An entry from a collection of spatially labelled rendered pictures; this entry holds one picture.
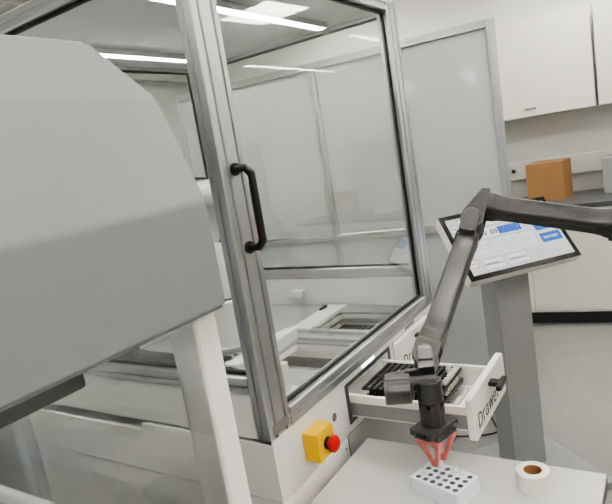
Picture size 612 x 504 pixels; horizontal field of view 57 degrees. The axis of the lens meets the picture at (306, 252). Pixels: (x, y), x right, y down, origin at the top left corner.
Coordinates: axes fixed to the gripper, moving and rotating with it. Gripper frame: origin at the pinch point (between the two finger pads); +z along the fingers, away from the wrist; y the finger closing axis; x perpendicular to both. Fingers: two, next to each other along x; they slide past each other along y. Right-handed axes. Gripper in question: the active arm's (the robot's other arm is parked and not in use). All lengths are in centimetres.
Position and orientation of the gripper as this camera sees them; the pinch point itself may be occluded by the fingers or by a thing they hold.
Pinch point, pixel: (438, 459)
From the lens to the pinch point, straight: 140.4
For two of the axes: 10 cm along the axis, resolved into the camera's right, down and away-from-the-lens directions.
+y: -7.3, 2.3, -6.5
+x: 6.7, 0.1, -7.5
